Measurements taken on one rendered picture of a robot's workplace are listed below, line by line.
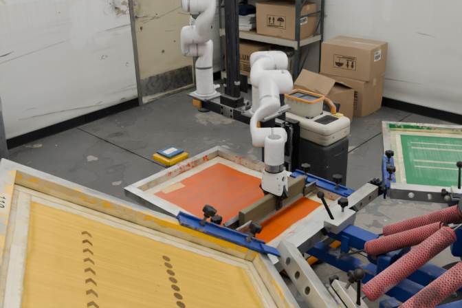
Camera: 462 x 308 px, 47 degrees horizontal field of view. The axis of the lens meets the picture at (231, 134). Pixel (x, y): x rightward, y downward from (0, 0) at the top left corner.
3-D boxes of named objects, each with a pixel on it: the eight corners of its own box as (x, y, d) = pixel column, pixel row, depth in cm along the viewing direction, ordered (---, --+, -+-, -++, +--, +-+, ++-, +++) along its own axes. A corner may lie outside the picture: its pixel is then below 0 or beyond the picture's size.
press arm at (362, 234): (326, 236, 191) (327, 224, 189) (335, 229, 195) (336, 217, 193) (369, 255, 180) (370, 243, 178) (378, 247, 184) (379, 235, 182)
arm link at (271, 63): (249, 58, 225) (293, 56, 225) (246, 51, 261) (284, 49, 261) (250, 91, 228) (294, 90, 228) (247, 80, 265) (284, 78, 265)
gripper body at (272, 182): (290, 166, 202) (290, 192, 207) (269, 159, 209) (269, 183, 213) (278, 173, 197) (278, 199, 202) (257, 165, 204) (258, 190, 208)
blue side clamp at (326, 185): (289, 186, 237) (289, 172, 234) (295, 182, 240) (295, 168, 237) (347, 209, 218) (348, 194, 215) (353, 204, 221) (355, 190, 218)
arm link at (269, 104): (279, 106, 219) (283, 150, 208) (247, 107, 219) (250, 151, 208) (280, 94, 212) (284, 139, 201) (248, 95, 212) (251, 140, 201)
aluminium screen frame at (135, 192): (124, 195, 231) (124, 188, 229) (218, 152, 270) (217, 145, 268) (262, 270, 181) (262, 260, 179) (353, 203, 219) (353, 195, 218)
